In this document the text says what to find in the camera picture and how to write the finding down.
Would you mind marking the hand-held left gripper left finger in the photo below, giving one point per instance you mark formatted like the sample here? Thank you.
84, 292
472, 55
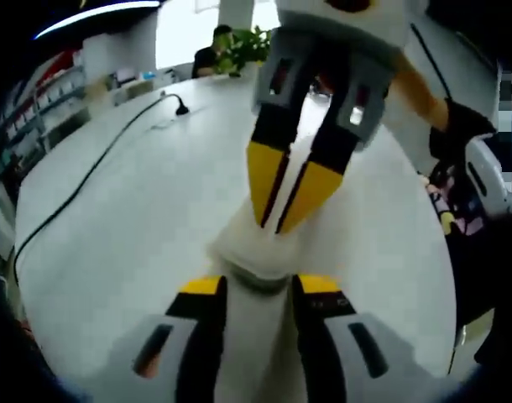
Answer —
155, 348

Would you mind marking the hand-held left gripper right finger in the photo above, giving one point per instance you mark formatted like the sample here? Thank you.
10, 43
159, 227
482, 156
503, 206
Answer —
348, 348

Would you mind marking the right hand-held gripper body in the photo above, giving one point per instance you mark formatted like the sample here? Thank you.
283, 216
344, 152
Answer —
344, 29

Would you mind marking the beige cutlery case lid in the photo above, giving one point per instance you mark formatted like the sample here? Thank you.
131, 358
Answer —
256, 252

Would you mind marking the green potted plant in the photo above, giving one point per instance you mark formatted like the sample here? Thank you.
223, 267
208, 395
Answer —
252, 44

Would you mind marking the person's dark printed clothing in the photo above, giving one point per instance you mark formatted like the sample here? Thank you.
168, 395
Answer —
461, 121

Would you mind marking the white chest-worn device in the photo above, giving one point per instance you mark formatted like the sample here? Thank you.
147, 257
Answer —
487, 168

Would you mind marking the ceiling light strip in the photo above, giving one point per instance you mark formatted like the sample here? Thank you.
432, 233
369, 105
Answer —
92, 14

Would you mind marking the grey storage shelf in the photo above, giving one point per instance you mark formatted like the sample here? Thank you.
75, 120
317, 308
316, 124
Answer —
42, 109

